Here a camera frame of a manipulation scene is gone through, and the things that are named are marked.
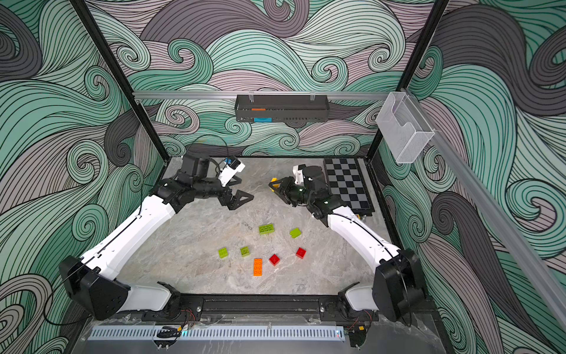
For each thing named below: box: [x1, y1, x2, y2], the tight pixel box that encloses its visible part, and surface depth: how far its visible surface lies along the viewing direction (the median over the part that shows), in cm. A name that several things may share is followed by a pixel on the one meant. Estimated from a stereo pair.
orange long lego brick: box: [253, 258, 264, 277], surface depth 84 cm
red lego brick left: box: [268, 253, 281, 267], surface depth 85 cm
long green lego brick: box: [258, 224, 275, 235], surface depth 94 cm
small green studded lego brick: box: [217, 247, 229, 259], surface depth 87 cm
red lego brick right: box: [295, 247, 307, 259], surface depth 87 cm
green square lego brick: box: [289, 227, 302, 239], surface depth 94 cm
